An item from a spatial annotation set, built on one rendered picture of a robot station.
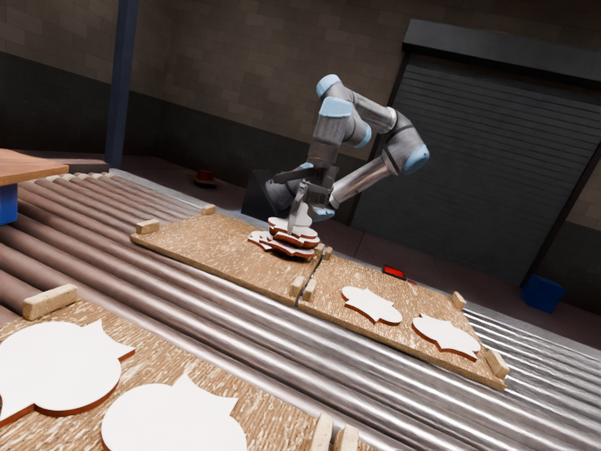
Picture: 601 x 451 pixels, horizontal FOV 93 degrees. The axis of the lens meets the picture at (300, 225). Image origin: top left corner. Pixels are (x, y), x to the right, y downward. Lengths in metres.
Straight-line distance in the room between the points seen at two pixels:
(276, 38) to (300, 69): 0.74
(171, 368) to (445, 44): 5.34
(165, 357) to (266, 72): 5.96
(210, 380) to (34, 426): 0.16
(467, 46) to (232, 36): 4.12
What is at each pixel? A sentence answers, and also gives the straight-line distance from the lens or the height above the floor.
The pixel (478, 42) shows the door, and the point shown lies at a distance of 5.51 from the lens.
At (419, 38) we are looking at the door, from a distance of 5.46.
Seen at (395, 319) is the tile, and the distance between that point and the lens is 0.67.
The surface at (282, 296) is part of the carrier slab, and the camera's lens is 0.61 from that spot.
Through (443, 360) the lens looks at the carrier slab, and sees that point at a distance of 0.66.
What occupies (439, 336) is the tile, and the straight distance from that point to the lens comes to 0.70.
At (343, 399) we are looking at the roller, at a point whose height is 0.92.
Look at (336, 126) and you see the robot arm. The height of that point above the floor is 1.30.
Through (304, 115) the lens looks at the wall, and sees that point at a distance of 5.76.
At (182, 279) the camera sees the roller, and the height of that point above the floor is 0.92.
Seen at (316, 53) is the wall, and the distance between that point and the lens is 5.97.
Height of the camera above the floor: 1.24
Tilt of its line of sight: 16 degrees down
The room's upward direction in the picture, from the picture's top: 17 degrees clockwise
